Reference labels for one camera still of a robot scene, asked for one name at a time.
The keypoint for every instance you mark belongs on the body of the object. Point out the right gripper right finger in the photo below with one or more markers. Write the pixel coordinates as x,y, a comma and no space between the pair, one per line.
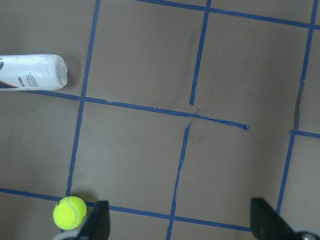
267,224

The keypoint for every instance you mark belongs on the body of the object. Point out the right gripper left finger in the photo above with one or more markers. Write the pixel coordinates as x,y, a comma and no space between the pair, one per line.
96,227

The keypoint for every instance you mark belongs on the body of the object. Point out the white blue tennis ball can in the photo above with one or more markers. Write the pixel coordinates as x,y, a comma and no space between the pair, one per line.
32,72

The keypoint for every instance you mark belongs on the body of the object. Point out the tennis ball far left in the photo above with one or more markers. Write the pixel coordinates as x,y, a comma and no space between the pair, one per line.
69,213

